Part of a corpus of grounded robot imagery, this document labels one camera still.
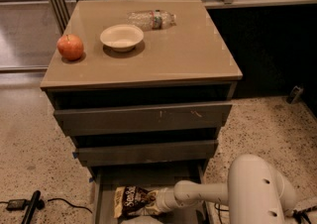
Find black thin floor cable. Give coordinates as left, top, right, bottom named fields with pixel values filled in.
left=47, top=197, right=93, bottom=215

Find clear plastic water bottle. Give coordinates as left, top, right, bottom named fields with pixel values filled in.
left=127, top=9, right=176, bottom=31

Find grey top drawer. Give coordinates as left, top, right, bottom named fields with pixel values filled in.
left=53, top=102, right=232, bottom=136

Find grey drawer cabinet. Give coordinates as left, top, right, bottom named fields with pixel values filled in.
left=40, top=0, right=244, bottom=224

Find white paper bowl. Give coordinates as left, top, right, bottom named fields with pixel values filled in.
left=100, top=24, right=144, bottom=53

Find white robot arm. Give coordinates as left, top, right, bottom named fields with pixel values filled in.
left=155, top=154, right=297, bottom=224

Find white power strip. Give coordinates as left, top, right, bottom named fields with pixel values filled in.
left=294, top=196, right=317, bottom=218

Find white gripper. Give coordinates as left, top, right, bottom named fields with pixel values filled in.
left=156, top=187, right=180, bottom=213

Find grey middle drawer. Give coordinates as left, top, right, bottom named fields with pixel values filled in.
left=75, top=140, right=218, bottom=167

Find brown chip bag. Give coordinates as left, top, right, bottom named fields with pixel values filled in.
left=114, top=185, right=160, bottom=218

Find black bar on floor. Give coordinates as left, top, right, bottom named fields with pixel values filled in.
left=21, top=190, right=45, bottom=224

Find grey open bottom drawer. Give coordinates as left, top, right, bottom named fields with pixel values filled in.
left=93, top=162, right=213, bottom=224

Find black power adapter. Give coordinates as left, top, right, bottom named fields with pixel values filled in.
left=6, top=199, right=29, bottom=211

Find red apple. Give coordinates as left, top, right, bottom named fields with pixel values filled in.
left=56, top=34, right=84, bottom=60

